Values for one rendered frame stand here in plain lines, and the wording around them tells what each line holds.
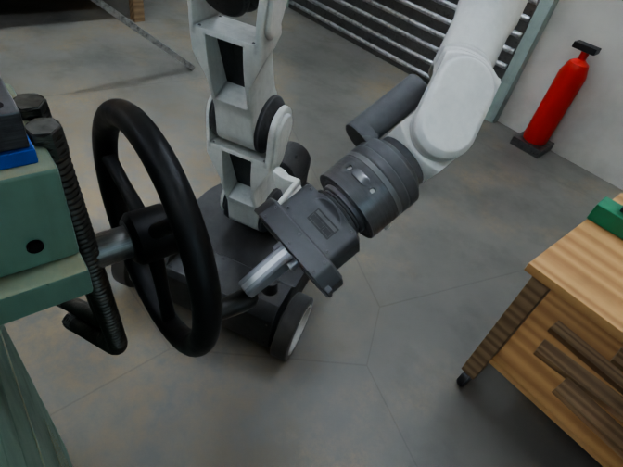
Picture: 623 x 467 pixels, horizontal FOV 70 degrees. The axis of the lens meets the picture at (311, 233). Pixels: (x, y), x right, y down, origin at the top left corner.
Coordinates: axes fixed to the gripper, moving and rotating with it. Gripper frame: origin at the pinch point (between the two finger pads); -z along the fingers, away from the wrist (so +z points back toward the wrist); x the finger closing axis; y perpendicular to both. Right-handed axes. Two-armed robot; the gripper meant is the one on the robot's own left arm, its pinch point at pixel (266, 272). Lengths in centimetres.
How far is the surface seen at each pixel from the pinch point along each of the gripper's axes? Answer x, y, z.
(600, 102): 12, -172, 193
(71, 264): 7.6, 11.4, -11.9
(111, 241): 11.8, 4.2, -10.1
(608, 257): -31, -67, 66
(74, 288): 6.2, 10.5, -13.1
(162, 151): 9.8, 13.1, -0.2
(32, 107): 17.0, 17.6, -5.8
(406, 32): 137, -202, 175
